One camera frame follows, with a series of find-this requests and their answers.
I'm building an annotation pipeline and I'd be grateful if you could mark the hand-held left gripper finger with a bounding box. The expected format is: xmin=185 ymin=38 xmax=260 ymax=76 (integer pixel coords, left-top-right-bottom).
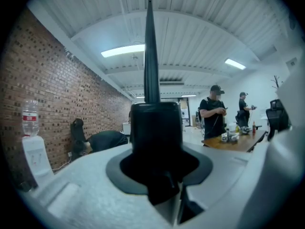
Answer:
xmin=119 ymin=0 xmax=200 ymax=206

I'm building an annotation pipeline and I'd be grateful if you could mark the long ceiling light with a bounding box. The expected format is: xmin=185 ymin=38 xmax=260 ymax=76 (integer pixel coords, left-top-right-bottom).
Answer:
xmin=101 ymin=44 xmax=145 ymax=58

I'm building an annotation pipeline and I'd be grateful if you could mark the wooden table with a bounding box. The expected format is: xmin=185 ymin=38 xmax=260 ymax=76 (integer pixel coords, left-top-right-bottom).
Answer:
xmin=201 ymin=129 xmax=267 ymax=153

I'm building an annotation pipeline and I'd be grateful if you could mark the short ceiling light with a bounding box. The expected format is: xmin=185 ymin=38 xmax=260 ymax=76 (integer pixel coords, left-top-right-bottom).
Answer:
xmin=224 ymin=58 xmax=246 ymax=71

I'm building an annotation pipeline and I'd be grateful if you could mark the black mesh office chair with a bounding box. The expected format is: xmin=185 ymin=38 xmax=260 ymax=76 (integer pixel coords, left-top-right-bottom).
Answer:
xmin=265 ymin=99 xmax=292 ymax=142

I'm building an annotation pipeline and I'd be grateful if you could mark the white water dispenser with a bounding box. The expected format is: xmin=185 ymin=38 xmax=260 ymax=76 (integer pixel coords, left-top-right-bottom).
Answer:
xmin=22 ymin=135 xmax=55 ymax=187

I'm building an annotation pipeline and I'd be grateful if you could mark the clear water bottle red label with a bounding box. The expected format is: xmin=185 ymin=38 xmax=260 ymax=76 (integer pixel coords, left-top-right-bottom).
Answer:
xmin=22 ymin=99 xmax=40 ymax=137

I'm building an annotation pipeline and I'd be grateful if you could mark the dark wooden coat rack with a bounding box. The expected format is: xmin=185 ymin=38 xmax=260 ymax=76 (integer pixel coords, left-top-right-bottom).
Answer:
xmin=270 ymin=74 xmax=282 ymax=91

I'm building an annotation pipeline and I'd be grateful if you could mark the white cable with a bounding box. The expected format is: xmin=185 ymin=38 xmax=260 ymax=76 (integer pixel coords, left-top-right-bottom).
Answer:
xmin=51 ymin=151 xmax=73 ymax=172

